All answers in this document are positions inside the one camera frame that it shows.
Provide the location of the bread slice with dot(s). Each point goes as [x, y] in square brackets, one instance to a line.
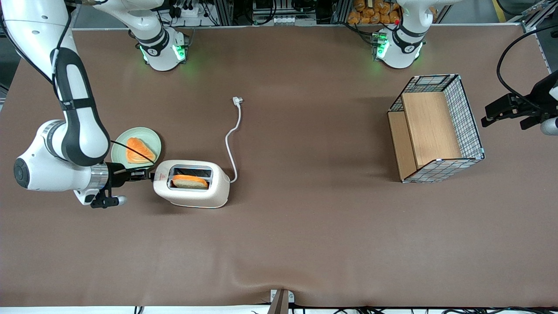
[189, 182]

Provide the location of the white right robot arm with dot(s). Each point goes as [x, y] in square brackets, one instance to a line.
[78, 131]

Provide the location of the white toaster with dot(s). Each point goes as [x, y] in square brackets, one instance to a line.
[192, 196]

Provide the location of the aluminium frame profile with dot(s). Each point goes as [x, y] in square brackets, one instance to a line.
[536, 15]

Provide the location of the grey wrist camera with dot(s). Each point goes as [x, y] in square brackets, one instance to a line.
[117, 200]
[549, 126]

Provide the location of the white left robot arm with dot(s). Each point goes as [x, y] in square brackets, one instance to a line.
[401, 48]

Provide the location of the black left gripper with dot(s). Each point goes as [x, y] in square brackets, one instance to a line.
[539, 98]

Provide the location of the white power strip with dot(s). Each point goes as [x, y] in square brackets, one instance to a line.
[192, 11]

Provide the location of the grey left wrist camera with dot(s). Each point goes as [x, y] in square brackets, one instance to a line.
[549, 126]

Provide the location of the brown table cloth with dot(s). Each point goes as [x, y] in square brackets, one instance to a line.
[305, 244]

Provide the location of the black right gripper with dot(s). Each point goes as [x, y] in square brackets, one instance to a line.
[117, 173]

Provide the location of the wooden shelf insert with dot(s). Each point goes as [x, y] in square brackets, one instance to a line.
[429, 126]

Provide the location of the pile of bread rolls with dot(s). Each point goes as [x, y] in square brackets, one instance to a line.
[370, 15]

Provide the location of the triangular orange pastry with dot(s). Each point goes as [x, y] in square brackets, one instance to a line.
[139, 152]

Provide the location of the green plate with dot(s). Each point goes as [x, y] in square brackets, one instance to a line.
[152, 139]

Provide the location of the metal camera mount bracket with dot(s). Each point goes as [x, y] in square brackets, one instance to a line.
[281, 302]

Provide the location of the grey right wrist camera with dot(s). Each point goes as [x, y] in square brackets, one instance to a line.
[117, 200]

